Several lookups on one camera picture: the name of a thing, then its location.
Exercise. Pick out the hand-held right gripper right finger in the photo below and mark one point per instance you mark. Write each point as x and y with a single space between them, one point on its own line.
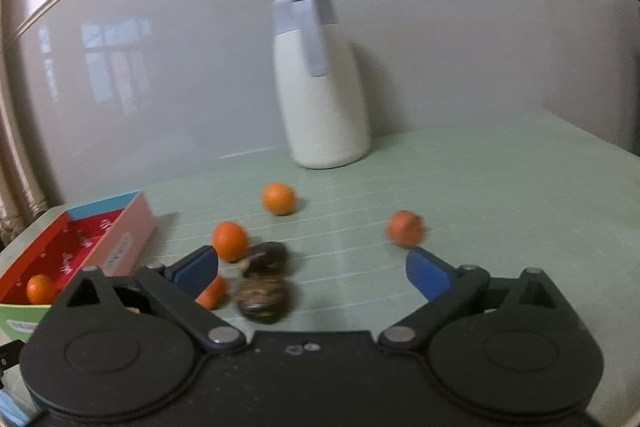
427 277

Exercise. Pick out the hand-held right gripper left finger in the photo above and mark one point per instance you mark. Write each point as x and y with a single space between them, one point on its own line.
197 269

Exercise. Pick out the orange tangerine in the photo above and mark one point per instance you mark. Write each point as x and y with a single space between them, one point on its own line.
406 228
39 289
278 198
230 241
215 293

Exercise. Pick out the dark brown round fruit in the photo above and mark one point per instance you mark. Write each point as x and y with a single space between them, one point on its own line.
267 257
262 299

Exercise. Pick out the red and pink cardboard box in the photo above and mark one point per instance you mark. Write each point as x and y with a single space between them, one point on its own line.
90 237

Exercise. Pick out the green grid tablecloth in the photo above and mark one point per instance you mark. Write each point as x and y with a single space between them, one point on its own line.
500 187

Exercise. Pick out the white thermos jug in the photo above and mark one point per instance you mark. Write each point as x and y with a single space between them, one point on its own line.
322 107

